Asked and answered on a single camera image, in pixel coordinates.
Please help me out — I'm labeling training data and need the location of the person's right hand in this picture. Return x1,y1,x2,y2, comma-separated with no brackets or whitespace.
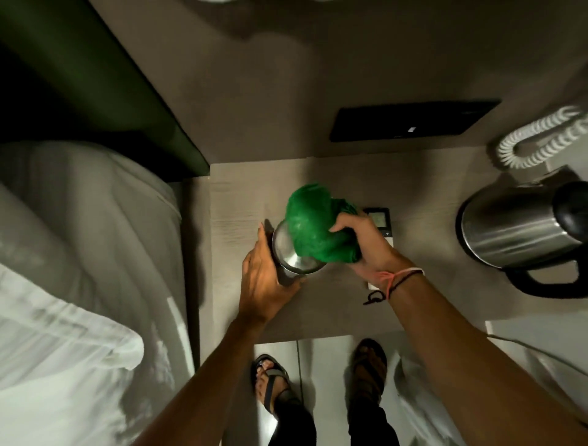
328,212,414,289

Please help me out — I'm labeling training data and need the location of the white bed sheet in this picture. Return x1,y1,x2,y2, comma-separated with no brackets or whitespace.
0,140,195,446

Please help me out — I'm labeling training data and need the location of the steel tumbler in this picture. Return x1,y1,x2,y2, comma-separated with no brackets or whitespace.
271,218,330,281

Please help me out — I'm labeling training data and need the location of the person's black left trouser leg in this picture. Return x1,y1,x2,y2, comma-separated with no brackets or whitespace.
270,390,318,446

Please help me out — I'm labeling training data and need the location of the person's left hand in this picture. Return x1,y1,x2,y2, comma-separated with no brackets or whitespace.
238,223,304,323

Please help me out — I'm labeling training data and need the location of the person's black trouser leg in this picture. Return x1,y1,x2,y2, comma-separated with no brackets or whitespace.
270,390,318,446
347,396,401,446

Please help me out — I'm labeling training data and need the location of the white plastic bag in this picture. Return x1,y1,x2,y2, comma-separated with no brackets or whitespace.
394,352,465,446

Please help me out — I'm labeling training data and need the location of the white coiled cord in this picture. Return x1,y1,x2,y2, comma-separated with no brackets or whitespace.
495,105,588,171

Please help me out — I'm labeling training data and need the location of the red and black wrist thread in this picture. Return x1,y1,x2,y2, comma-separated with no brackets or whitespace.
362,267,426,307

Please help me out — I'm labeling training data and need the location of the person's right forearm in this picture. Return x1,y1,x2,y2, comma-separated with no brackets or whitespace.
385,270,588,446

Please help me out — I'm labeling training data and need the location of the person's black right trouser leg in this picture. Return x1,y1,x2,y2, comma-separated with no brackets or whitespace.
347,396,401,446

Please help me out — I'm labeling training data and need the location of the black wall panel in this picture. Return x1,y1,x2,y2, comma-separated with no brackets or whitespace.
329,99,502,143

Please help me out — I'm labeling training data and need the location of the green cloth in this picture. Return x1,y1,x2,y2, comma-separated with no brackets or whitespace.
285,182,364,264

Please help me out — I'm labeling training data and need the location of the person's right sandal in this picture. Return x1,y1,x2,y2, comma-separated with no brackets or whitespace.
350,338,389,406

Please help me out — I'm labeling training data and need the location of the person's sandal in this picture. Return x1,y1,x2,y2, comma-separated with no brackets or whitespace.
350,338,389,406
251,353,296,415

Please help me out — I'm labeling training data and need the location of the person's left sandal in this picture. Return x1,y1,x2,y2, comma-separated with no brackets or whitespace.
251,353,296,415

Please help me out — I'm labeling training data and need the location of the person's left forearm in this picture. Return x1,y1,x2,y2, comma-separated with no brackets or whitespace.
132,316,271,446

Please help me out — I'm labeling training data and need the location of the white remote control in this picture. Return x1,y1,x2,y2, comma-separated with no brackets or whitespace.
362,207,396,291

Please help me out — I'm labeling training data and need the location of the green headboard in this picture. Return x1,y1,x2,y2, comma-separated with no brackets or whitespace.
0,0,211,183

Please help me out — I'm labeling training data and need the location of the white pillow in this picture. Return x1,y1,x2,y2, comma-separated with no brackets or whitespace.
0,261,146,446

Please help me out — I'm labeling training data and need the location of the steel electric kettle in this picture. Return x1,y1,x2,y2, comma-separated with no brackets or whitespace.
455,166,588,300

